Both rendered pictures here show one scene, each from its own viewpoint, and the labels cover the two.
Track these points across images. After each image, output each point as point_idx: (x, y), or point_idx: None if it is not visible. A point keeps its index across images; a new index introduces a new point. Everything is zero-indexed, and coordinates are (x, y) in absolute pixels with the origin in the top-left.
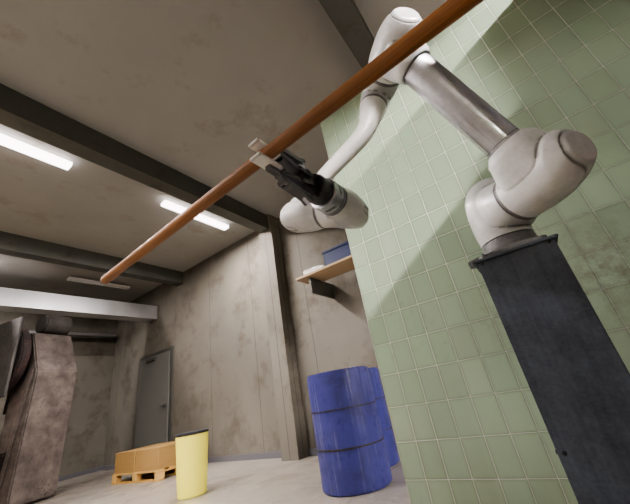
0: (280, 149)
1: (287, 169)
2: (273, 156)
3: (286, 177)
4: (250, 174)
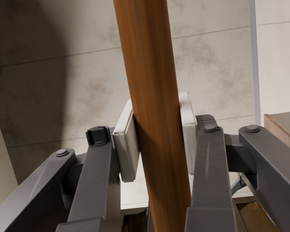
0: (189, 185)
1: (110, 196)
2: (185, 157)
3: (242, 176)
4: (171, 44)
